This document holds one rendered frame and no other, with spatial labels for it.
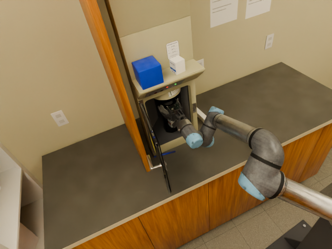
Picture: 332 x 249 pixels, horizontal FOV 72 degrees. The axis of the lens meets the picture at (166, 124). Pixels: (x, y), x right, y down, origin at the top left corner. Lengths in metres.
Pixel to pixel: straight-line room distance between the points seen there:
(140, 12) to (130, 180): 0.89
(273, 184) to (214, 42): 1.13
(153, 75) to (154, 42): 0.15
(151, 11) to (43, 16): 0.60
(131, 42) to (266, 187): 0.77
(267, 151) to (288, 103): 0.97
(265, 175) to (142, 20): 0.75
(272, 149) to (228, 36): 1.09
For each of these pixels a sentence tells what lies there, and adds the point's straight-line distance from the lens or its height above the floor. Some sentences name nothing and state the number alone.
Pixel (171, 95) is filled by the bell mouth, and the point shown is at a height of 1.33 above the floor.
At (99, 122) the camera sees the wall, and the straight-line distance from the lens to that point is 1.72.
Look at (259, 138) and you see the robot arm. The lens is 0.94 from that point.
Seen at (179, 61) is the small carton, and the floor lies 1.57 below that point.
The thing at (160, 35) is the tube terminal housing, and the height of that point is 1.67.
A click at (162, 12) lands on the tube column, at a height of 1.76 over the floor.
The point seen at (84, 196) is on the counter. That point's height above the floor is 0.94.
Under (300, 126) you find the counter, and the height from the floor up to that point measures 0.94.
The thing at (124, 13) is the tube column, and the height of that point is 1.79.
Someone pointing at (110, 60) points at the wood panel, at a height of 1.68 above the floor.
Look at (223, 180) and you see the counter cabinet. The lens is 1.51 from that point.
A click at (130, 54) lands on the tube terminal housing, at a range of 1.03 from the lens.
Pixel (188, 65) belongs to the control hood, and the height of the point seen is 1.51.
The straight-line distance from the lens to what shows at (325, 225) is 1.57.
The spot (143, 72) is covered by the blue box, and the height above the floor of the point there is 1.59.
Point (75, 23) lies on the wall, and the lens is 1.40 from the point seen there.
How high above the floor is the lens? 2.07
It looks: 44 degrees down
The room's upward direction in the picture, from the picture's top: 11 degrees counter-clockwise
